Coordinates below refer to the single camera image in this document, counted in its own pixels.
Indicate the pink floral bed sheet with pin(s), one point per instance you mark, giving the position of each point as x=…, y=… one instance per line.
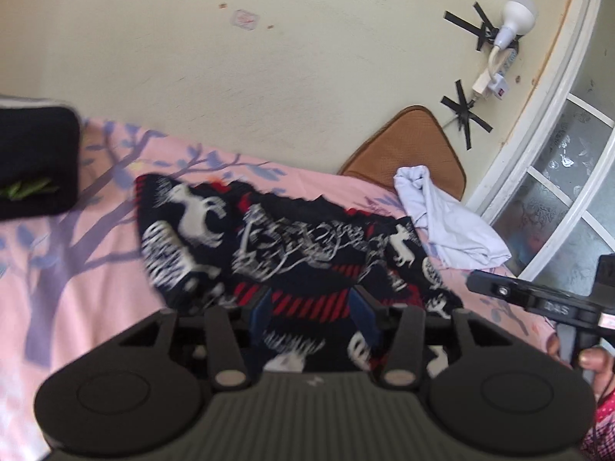
x=70, y=282

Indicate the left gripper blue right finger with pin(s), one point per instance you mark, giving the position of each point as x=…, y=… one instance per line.
x=399, y=330

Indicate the small wall sticker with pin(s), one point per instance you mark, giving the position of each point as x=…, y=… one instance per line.
x=245, y=20

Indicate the black tape cross on wall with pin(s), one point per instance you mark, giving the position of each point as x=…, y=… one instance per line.
x=463, y=114

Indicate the white lamp with power strip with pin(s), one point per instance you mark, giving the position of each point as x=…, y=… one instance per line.
x=518, y=19

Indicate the black folded garment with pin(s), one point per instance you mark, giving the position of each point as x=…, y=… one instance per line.
x=40, y=144

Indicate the brown mesh cushion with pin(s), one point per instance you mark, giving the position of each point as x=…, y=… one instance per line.
x=412, y=138

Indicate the white folded garment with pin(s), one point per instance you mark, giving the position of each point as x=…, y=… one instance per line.
x=462, y=239

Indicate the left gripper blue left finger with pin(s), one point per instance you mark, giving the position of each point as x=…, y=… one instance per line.
x=226, y=365

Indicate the person's right hand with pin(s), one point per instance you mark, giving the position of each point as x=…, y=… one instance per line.
x=598, y=360

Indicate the navy red patterned sweater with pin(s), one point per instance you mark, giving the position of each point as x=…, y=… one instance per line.
x=219, y=244

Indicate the window frame with frosted glass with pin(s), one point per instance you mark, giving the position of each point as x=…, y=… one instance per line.
x=554, y=204

